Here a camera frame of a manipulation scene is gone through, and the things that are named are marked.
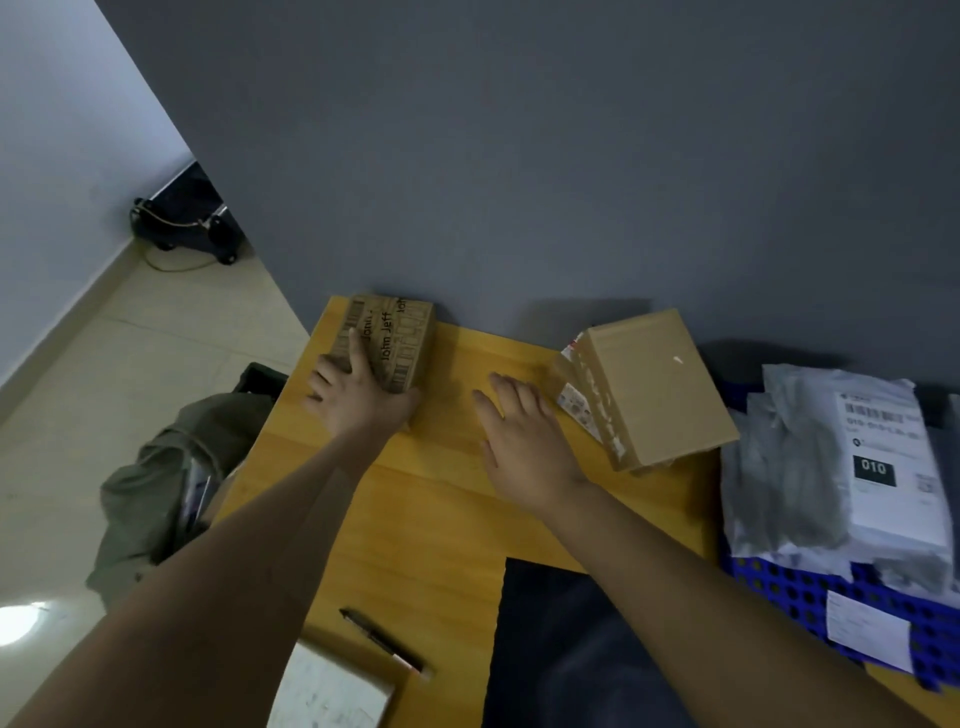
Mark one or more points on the plain brown cardboard box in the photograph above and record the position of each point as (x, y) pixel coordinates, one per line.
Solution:
(652, 382)

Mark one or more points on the blue perforated plastic crate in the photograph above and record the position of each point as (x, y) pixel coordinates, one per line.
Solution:
(795, 596)

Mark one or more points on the person's right thumb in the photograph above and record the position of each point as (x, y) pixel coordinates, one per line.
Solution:
(487, 412)

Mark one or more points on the person's left forearm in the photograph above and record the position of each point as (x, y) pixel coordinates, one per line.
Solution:
(202, 592)

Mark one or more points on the olive green bag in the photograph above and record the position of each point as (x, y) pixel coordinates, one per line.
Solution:
(161, 495)

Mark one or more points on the white notebook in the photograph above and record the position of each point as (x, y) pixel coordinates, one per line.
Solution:
(330, 694)

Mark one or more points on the white paper label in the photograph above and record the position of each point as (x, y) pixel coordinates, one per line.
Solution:
(870, 630)

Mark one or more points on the person's left thumb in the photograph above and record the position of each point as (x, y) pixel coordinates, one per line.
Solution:
(405, 403)

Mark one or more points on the black wheeled cart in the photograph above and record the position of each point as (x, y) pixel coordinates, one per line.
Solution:
(191, 214)

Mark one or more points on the plain grey mailer bag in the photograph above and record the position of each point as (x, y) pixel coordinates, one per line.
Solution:
(780, 480)

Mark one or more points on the printed brown cardboard box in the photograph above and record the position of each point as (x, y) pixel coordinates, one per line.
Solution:
(401, 337)

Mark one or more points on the person's right middle finger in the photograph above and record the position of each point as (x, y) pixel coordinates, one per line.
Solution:
(525, 399)

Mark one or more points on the grey mailer bag white label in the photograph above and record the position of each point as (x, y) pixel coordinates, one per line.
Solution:
(885, 465)

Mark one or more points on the person's left hand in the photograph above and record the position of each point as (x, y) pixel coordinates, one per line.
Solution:
(360, 405)

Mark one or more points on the person's right forearm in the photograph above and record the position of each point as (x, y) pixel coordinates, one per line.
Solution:
(712, 622)

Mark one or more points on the person's left little finger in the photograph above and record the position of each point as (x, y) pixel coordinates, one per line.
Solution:
(312, 405)

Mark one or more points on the person's left middle finger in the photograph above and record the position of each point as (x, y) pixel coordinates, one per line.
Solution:
(328, 367)

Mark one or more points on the person's right little finger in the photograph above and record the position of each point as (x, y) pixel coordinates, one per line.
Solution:
(556, 417)

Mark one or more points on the black pen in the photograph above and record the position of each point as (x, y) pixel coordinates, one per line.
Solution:
(382, 642)

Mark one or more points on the black box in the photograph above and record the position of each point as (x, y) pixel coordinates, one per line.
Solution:
(262, 377)

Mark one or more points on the person's right hand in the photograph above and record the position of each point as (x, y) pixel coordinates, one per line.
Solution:
(536, 457)

